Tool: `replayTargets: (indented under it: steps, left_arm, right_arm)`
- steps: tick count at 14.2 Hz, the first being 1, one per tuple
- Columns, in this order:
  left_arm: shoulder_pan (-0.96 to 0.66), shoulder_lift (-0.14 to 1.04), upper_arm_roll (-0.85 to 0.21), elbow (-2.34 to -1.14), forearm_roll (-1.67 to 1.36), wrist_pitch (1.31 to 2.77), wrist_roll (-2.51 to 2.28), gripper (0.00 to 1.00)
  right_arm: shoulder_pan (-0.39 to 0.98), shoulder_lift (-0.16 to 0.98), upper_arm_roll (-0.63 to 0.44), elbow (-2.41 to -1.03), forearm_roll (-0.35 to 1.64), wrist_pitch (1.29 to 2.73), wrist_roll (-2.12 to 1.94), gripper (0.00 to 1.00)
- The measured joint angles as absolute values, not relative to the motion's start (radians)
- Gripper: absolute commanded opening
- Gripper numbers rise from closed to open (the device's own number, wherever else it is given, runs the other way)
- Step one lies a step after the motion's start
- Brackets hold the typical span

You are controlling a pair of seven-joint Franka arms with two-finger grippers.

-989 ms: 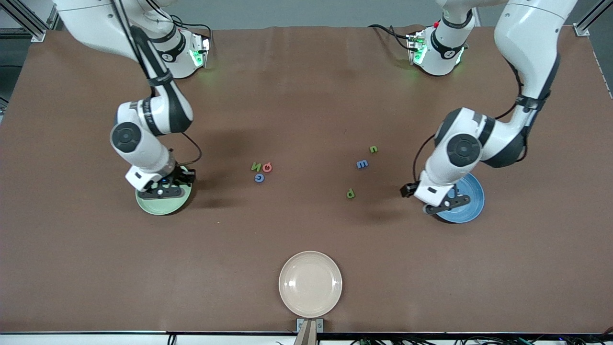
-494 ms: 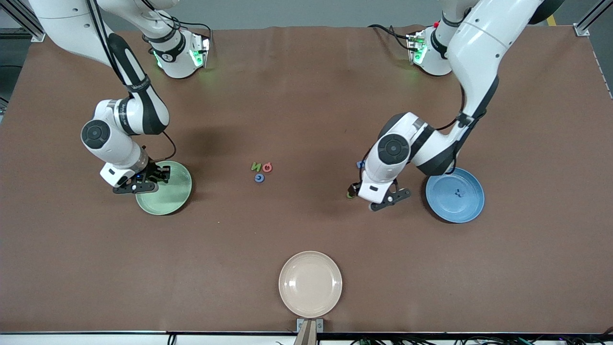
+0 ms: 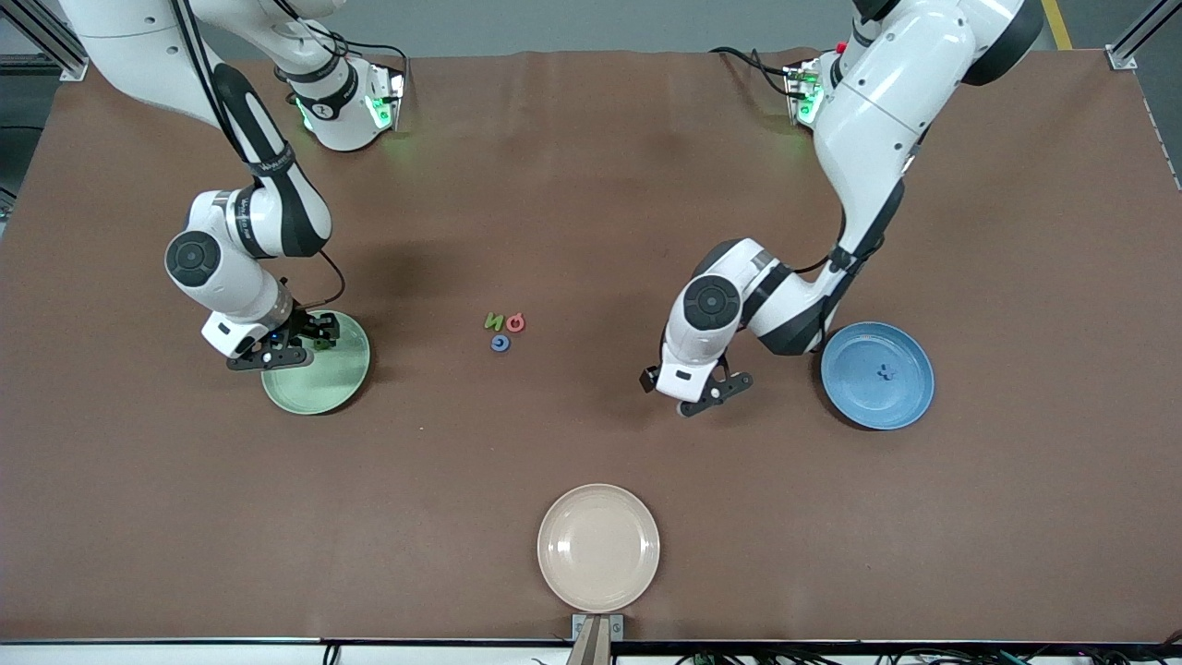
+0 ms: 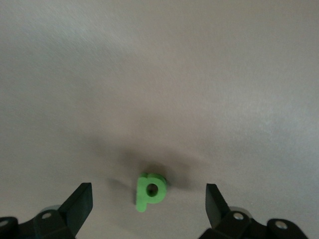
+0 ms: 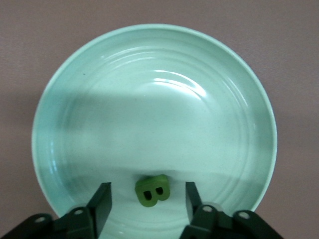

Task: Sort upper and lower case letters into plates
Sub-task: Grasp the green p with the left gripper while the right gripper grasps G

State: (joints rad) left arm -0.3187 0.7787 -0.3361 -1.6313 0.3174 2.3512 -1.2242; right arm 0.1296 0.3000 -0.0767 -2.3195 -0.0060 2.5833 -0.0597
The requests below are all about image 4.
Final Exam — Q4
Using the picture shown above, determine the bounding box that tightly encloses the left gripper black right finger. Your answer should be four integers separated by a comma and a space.
199, 183, 310, 239

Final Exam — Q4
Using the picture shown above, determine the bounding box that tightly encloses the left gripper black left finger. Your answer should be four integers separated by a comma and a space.
0, 182, 93, 239

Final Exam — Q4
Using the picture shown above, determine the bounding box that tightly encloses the green foam letter p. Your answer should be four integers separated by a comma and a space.
136, 172, 167, 213

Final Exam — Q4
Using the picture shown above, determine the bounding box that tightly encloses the brown table cover sheet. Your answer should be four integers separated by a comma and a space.
0, 0, 319, 239

